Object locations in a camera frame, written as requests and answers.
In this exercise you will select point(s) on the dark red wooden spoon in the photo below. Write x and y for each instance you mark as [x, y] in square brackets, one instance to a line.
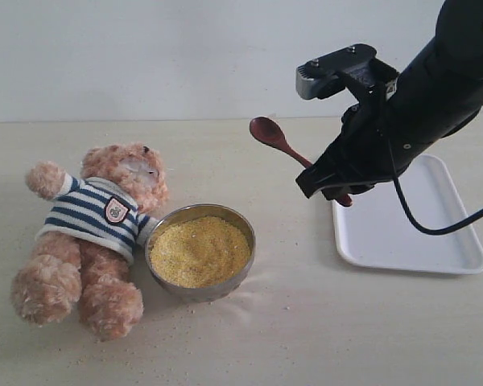
[268, 132]

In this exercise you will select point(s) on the yellow millet grain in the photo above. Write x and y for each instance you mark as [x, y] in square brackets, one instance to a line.
[200, 253]

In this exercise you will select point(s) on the steel bowl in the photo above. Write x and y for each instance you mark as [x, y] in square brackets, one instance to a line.
[192, 212]

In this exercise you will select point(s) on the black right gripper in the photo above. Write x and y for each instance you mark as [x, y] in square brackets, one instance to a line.
[397, 117]

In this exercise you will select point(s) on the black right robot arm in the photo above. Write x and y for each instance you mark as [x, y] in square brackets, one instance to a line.
[457, 47]

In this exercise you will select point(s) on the beige teddy bear striped shirt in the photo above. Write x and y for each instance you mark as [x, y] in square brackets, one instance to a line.
[85, 248]

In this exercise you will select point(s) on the white plastic tray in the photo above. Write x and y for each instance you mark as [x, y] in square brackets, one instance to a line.
[375, 232]

